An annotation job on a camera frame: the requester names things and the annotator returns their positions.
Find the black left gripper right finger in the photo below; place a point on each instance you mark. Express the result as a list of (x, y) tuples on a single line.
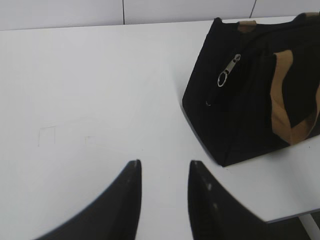
[(214, 214)]

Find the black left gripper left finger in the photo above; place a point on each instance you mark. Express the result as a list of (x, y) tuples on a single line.
[(114, 215)]

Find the black tote bag tan handles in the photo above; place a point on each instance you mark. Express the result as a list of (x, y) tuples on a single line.
[(271, 99)]

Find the silver metal zipper pull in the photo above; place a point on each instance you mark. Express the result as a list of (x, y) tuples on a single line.
[(223, 76)]

